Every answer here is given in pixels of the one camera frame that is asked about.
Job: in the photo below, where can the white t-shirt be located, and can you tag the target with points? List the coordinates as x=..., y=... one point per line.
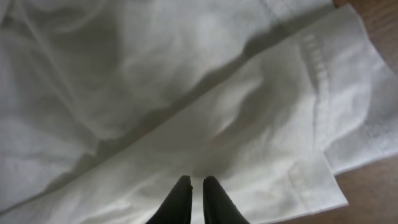
x=106, y=104

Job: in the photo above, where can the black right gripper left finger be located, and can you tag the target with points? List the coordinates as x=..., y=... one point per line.
x=177, y=207

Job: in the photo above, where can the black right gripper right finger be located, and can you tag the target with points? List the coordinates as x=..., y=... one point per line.
x=218, y=208

